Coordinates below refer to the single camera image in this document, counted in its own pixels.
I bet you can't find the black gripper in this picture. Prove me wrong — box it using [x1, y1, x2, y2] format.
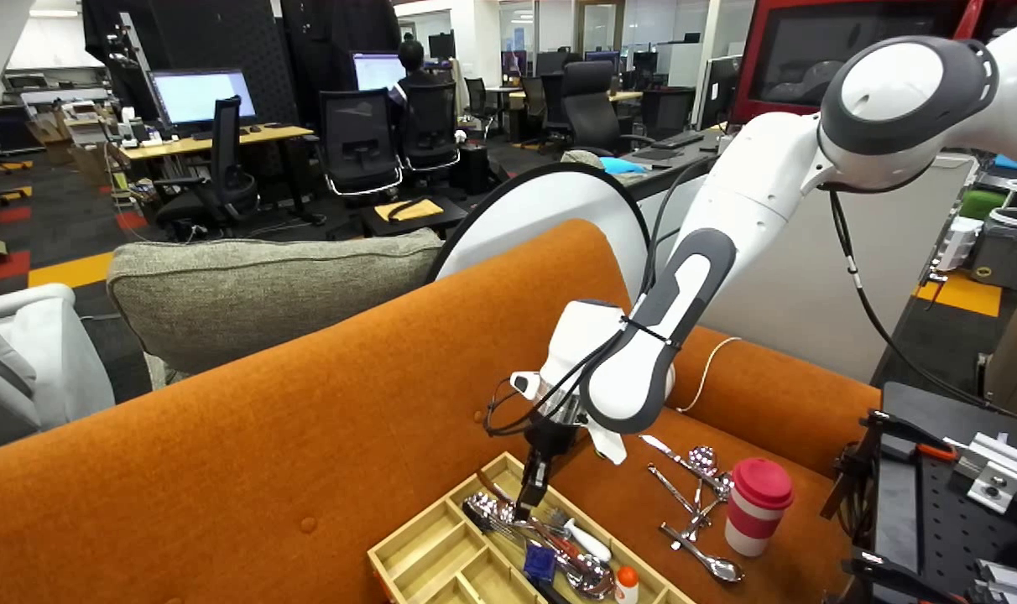
[514, 411, 585, 524]

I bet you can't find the yellow flat box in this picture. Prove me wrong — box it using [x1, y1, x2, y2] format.
[368, 194, 448, 228]

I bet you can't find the black perforated mounting rig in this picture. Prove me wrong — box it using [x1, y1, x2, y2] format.
[823, 378, 1017, 604]

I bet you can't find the small lit computer monitor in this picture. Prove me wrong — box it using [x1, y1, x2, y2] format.
[350, 50, 402, 98]

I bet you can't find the small white bottle orange cap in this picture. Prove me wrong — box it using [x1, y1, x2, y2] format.
[610, 565, 644, 604]

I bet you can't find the wooden cutlery tray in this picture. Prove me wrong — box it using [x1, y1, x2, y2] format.
[364, 450, 690, 604]

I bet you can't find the grey storage box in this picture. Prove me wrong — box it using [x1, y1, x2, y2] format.
[966, 216, 1017, 293]

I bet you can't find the thin white cable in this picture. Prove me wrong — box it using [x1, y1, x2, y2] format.
[673, 331, 745, 419]

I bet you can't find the round white reflector black rim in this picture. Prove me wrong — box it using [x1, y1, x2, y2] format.
[429, 164, 659, 315]

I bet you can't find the white cup with red lid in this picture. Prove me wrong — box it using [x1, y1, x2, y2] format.
[721, 453, 800, 561]

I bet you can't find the blue handled tool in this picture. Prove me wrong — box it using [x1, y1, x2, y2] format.
[520, 542, 567, 598]

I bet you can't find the large lit computer monitor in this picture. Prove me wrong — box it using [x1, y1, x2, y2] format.
[146, 67, 261, 129]

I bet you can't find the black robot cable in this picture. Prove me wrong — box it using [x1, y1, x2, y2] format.
[823, 188, 1017, 424]

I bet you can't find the wooden office desk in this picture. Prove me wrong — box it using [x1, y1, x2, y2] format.
[113, 123, 317, 164]

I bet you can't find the black office chair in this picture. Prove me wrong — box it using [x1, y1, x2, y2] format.
[152, 95, 266, 239]
[557, 58, 627, 146]
[393, 67, 467, 179]
[314, 88, 407, 206]

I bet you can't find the silver metal spoon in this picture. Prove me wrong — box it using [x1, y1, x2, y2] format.
[644, 464, 710, 524]
[659, 518, 748, 589]
[685, 491, 736, 529]
[637, 430, 736, 495]

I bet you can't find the orange fabric sofa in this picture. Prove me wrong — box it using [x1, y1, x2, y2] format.
[0, 218, 885, 604]

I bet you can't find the silver metal bracket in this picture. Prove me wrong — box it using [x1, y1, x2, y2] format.
[952, 430, 1017, 518]

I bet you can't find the red microwave oven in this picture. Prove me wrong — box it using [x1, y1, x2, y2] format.
[727, 0, 1017, 128]

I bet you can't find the black clamp orange handle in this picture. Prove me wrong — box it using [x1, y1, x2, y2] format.
[861, 409, 962, 467]

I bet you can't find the grey fabric cushion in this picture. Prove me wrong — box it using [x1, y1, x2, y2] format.
[104, 228, 448, 378]

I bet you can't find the silver cutlery pile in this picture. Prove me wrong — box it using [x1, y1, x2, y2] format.
[463, 486, 554, 540]

